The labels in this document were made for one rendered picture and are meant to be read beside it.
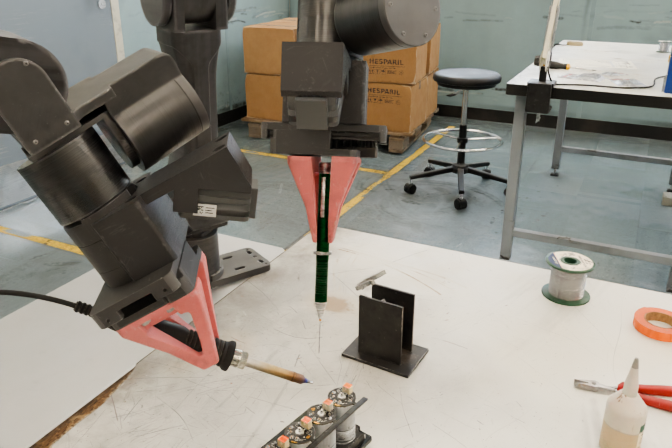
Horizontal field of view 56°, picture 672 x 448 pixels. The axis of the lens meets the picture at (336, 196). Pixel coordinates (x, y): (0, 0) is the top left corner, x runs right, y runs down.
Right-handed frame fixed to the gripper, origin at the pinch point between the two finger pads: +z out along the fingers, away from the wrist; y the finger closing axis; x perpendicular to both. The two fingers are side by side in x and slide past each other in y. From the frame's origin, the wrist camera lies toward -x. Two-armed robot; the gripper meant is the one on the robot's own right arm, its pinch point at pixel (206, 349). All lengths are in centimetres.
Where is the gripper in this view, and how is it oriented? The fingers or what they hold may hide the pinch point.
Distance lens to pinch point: 52.9
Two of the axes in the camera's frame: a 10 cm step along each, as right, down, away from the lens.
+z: 4.6, 8.1, 3.6
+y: -1.2, -3.5, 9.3
